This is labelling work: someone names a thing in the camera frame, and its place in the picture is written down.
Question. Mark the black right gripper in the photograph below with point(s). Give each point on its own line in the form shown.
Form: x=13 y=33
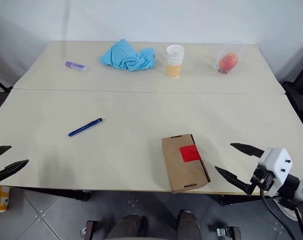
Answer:
x=263 y=180

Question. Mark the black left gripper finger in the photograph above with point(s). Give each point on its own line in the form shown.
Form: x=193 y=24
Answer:
x=0 y=150
x=11 y=167

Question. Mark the red tape piece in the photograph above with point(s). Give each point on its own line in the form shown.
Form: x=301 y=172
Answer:
x=189 y=153

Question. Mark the brown cardboard box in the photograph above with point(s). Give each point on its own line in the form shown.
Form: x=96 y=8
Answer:
x=184 y=172

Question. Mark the dark rounded shape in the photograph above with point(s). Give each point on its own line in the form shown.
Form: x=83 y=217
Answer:
x=189 y=225
x=129 y=226

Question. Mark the black chair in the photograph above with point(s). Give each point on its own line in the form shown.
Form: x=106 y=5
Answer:
x=300 y=85

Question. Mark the red apple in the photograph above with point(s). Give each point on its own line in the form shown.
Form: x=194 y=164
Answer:
x=227 y=62

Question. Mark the fruit in clear plastic bag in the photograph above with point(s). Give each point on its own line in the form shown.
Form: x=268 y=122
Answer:
x=232 y=50

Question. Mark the stack of paper cups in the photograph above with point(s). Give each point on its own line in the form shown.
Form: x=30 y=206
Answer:
x=174 y=62

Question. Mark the light blue crumpled cloth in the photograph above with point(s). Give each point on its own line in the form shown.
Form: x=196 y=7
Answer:
x=127 y=57

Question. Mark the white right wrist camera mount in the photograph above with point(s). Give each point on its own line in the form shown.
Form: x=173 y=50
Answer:
x=279 y=160

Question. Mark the black table frame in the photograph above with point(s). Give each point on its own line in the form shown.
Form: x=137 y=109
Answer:
x=76 y=193

